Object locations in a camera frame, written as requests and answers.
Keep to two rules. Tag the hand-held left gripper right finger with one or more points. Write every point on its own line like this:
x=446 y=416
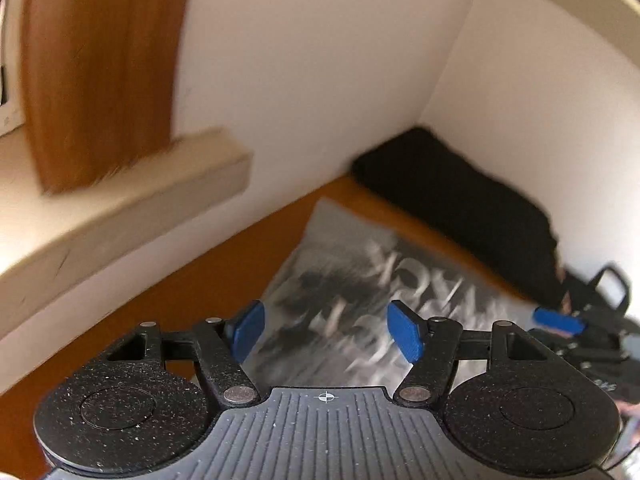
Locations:
x=405 y=332

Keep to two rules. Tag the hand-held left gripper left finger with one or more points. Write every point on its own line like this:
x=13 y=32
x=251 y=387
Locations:
x=247 y=330

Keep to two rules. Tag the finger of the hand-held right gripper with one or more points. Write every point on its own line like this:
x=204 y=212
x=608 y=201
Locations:
x=557 y=320

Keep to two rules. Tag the grey printed hoodie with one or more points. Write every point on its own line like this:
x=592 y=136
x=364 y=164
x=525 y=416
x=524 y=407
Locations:
x=340 y=270

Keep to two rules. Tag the black folded garment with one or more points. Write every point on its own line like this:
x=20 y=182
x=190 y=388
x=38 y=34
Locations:
x=450 y=195

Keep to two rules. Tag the beige window sill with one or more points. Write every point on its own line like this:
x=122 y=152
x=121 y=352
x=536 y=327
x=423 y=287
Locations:
x=125 y=210

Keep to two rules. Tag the brown wooden window frame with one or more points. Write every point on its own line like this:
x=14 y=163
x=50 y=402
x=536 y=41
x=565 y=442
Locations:
x=100 y=70

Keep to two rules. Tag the cream wall shelf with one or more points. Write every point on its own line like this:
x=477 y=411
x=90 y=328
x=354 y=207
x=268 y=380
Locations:
x=600 y=0

